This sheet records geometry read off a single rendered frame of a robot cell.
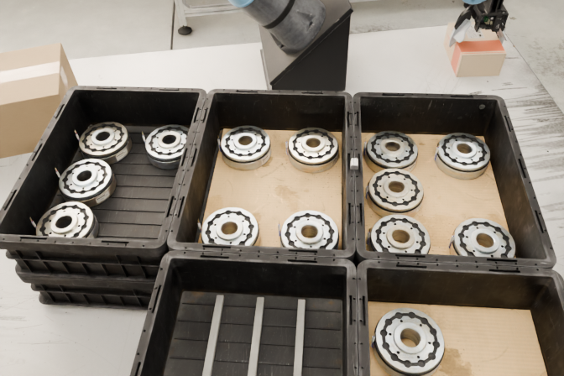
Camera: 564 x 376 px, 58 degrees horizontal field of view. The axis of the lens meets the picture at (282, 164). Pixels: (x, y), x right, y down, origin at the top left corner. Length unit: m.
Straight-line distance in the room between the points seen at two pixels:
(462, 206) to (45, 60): 1.04
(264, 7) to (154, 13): 2.09
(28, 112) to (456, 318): 1.02
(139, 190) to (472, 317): 0.65
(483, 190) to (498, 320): 0.27
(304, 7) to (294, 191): 0.46
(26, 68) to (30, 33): 1.94
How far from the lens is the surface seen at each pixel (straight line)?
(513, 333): 0.91
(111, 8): 3.41
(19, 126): 1.38
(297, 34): 1.25
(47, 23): 3.42
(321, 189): 1.01
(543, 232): 0.91
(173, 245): 0.84
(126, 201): 1.06
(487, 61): 1.53
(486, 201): 1.05
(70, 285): 1.05
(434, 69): 1.55
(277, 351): 0.84
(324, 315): 0.87
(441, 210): 1.01
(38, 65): 1.43
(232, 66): 1.54
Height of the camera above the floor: 1.61
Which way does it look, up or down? 47 degrees down
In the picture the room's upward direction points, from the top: 3 degrees counter-clockwise
